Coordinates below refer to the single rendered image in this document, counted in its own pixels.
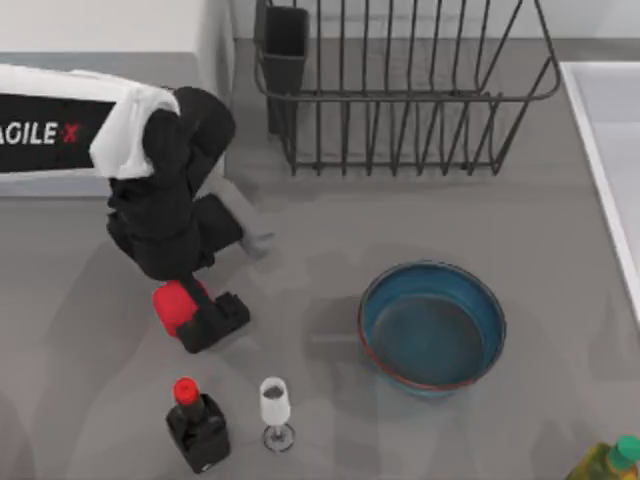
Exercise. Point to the wine glass with white drink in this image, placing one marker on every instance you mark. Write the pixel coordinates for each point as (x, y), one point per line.
(274, 407)

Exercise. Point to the black cutlery holder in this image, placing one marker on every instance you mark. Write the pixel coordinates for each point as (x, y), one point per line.
(282, 45)

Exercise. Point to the blue bowl with red rim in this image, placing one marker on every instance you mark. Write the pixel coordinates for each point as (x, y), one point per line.
(430, 340)

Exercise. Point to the yellow bottle with green cap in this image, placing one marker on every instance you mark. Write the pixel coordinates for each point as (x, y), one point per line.
(607, 462)

